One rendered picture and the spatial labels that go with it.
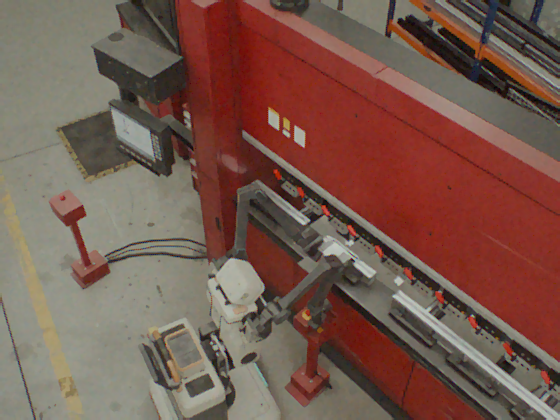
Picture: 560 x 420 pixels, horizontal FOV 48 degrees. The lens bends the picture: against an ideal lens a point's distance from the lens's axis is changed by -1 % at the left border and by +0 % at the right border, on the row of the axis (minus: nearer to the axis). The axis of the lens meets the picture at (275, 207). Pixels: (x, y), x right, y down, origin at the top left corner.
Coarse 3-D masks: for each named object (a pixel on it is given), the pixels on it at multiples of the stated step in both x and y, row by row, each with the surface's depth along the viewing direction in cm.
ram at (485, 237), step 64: (256, 64) 338; (256, 128) 372; (320, 128) 323; (384, 128) 286; (320, 192) 354; (384, 192) 310; (448, 192) 275; (512, 192) 247; (448, 256) 297; (512, 256) 265; (512, 320) 285
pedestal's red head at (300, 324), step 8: (312, 296) 369; (328, 312) 365; (296, 320) 366; (304, 320) 364; (336, 320) 362; (296, 328) 372; (304, 328) 364; (312, 328) 368; (328, 328) 360; (304, 336) 369; (312, 336) 365; (320, 336) 358; (328, 336) 367; (320, 344) 364
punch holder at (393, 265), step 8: (384, 248) 334; (384, 256) 337; (392, 256) 332; (400, 256) 326; (384, 264) 341; (392, 264) 335; (400, 264) 329; (408, 264) 335; (392, 272) 339; (400, 272) 333
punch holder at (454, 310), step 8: (448, 296) 312; (440, 304) 320; (448, 304) 315; (456, 304) 311; (464, 304) 306; (448, 312) 318; (456, 312) 313; (464, 312) 309; (456, 320) 317; (464, 320) 317
